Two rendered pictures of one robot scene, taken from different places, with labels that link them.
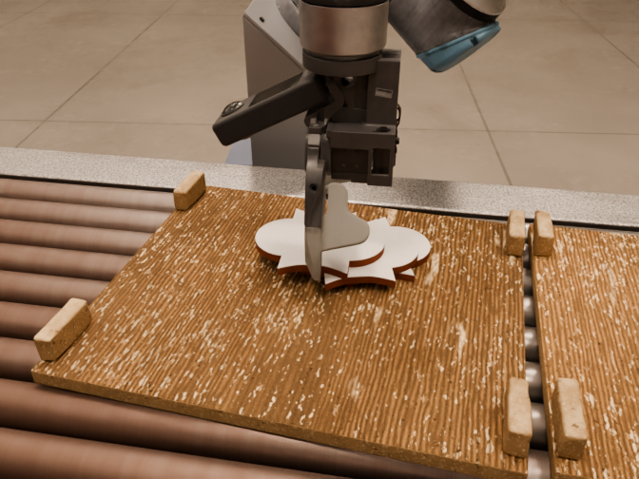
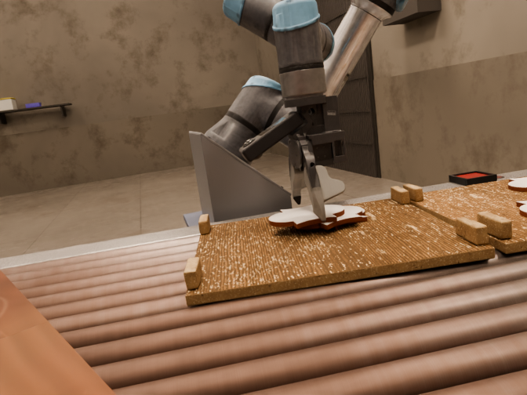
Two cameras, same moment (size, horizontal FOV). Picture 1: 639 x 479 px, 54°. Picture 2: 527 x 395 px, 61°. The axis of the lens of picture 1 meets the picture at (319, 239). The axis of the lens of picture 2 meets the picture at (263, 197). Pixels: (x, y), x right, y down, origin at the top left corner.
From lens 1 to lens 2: 0.37 m
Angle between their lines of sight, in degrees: 27
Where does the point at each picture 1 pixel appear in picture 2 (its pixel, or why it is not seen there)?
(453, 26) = not seen: hidden behind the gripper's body
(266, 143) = (223, 211)
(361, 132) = (327, 133)
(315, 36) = (296, 86)
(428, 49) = not seen: hidden behind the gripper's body
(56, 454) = (235, 321)
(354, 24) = (315, 76)
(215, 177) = not seen: hidden behind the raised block
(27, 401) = (190, 313)
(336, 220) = (325, 183)
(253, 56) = (208, 157)
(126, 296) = (212, 262)
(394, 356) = (387, 239)
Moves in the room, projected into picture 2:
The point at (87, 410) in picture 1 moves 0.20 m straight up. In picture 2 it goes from (233, 306) to (208, 148)
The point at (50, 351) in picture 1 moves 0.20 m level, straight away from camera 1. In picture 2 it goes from (195, 279) to (114, 260)
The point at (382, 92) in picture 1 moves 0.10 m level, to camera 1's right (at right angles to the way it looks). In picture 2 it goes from (331, 113) to (382, 105)
